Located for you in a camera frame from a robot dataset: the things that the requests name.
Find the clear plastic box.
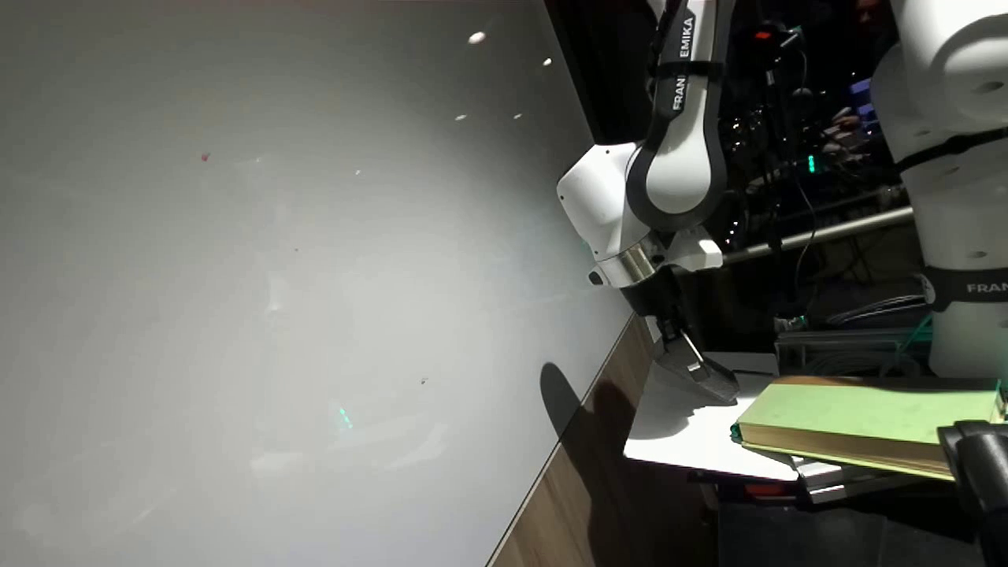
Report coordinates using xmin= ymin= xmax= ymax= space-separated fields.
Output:
xmin=771 ymin=325 xmax=932 ymax=382

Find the silver metal rail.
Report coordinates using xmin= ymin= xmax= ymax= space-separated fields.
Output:
xmin=723 ymin=204 xmax=917 ymax=267

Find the large white whiteboard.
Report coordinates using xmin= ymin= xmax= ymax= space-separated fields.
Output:
xmin=0 ymin=0 xmax=669 ymax=567

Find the black electronics rack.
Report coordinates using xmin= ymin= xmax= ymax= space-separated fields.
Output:
xmin=723 ymin=0 xmax=922 ymax=356

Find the green hardcover book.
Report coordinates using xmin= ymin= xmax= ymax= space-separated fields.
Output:
xmin=730 ymin=375 xmax=1008 ymax=486

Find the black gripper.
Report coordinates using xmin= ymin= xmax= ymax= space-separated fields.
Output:
xmin=624 ymin=262 xmax=693 ymax=356

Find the black cylindrical mount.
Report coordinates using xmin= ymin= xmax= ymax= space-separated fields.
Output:
xmin=935 ymin=415 xmax=1008 ymax=567

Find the white table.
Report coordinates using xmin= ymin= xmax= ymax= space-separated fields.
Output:
xmin=622 ymin=351 xmax=845 ymax=486

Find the silver metal clip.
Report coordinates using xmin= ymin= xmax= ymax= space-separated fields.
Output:
xmin=790 ymin=457 xmax=850 ymax=508

